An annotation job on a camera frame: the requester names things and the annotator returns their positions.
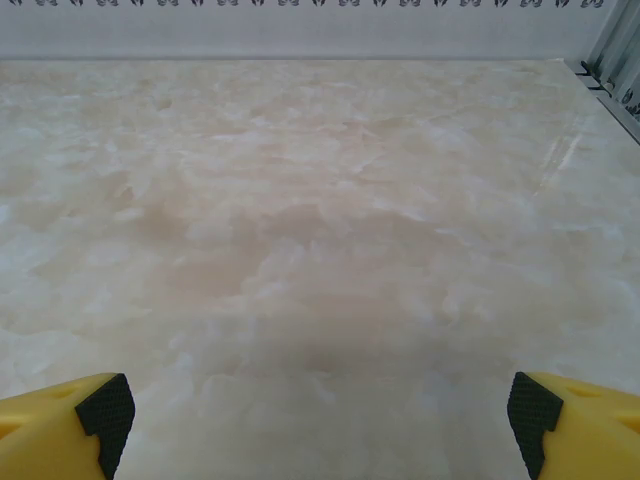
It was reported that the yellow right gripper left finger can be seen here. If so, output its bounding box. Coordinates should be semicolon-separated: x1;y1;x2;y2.
0;372;136;480

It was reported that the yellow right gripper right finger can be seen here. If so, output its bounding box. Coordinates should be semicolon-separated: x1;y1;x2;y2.
506;371;640;480

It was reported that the aluminium frame side rail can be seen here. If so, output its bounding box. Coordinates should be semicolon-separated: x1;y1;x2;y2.
564;57;640;132

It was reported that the aluminium frame post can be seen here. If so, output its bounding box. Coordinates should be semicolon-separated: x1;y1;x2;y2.
582;0;640;96

